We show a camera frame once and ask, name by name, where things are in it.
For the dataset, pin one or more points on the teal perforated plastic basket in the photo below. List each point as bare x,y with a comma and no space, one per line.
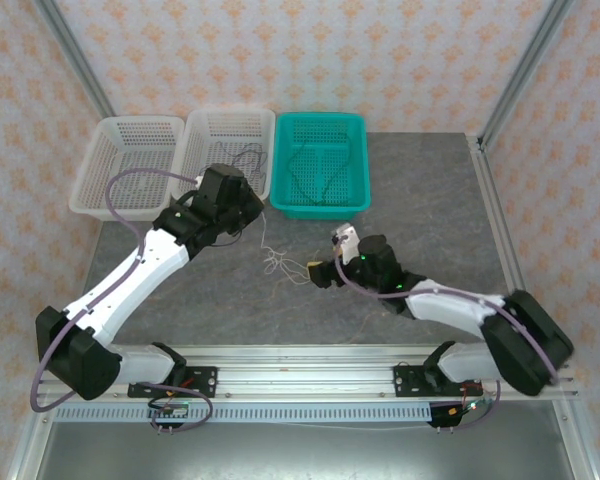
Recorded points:
320,165

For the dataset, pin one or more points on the white perforated plastic basket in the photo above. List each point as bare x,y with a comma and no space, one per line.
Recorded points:
230,130
130,145

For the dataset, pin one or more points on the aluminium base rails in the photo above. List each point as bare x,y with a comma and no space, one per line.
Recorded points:
305,372

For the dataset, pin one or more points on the small circuit board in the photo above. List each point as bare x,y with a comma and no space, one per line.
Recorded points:
472,406
172,410

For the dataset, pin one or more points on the grey metal lower shelf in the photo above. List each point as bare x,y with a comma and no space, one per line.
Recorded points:
300,455

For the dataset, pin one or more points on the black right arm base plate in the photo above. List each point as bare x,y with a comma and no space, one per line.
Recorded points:
405,380

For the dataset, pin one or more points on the aluminium side rail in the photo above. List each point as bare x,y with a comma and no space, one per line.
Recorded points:
495,200

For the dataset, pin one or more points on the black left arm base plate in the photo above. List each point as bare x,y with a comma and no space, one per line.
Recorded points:
200,380

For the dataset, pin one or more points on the aluminium upright post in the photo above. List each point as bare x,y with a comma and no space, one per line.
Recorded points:
527,65
74,55

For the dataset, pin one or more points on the aluminium frame leg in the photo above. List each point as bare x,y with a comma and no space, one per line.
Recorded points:
27,445
582,445

